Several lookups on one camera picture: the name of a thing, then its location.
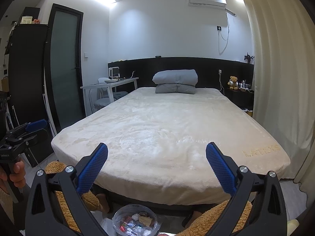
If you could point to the left hand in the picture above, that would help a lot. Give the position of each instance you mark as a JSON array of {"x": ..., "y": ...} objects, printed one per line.
[{"x": 18, "y": 176}]

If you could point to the grey chair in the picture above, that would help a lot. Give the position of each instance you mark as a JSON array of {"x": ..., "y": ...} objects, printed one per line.
[{"x": 102, "y": 94}]

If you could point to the black headboard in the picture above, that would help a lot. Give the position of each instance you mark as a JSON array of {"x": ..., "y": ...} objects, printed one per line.
[{"x": 197, "y": 72}]

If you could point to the white desk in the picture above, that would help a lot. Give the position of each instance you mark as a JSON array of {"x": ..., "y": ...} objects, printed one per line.
[{"x": 89, "y": 104}]

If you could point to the cream curtain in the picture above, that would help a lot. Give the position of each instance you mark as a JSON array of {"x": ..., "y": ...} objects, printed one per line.
[{"x": 283, "y": 36}]

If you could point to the black wardrobe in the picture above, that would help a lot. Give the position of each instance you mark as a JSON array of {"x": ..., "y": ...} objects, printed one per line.
[{"x": 26, "y": 52}]

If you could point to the dark glass door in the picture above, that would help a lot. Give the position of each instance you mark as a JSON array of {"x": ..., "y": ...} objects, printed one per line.
[{"x": 63, "y": 75}]

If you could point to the lower grey pillow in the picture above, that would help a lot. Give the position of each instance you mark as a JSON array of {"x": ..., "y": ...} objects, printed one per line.
[{"x": 175, "y": 88}]

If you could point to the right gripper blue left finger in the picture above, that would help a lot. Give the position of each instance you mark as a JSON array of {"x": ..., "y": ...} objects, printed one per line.
[{"x": 88, "y": 168}]

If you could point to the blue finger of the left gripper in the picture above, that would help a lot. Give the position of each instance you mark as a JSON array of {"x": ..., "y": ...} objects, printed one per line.
[{"x": 35, "y": 126}]

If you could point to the cream bed blanket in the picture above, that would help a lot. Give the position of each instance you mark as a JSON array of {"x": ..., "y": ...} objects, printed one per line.
[{"x": 157, "y": 145}]

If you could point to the white air conditioner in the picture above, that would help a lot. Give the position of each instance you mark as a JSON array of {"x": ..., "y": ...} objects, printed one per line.
[{"x": 215, "y": 4}]

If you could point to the clear plastic trash bin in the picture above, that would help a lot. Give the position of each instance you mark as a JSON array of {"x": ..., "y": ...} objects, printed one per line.
[{"x": 125, "y": 221}]

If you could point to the teddy bear toy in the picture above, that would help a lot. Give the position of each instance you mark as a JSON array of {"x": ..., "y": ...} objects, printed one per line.
[{"x": 233, "y": 83}]

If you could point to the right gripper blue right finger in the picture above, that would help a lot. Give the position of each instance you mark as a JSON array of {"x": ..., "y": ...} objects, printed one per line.
[{"x": 224, "y": 168}]

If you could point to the brown paper bag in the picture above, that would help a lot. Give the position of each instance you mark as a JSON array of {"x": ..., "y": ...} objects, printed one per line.
[{"x": 146, "y": 221}]

